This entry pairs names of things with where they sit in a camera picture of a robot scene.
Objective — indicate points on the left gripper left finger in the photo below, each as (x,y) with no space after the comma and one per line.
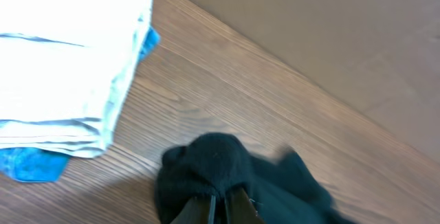
(197,210)

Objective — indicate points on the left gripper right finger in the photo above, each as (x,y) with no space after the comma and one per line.
(239,209)

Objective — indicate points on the black shirt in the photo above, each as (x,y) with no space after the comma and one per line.
(215,164)

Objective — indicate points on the blue folded jeans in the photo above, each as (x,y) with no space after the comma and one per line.
(35,165)

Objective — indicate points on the beige folded trousers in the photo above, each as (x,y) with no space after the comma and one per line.
(66,69)

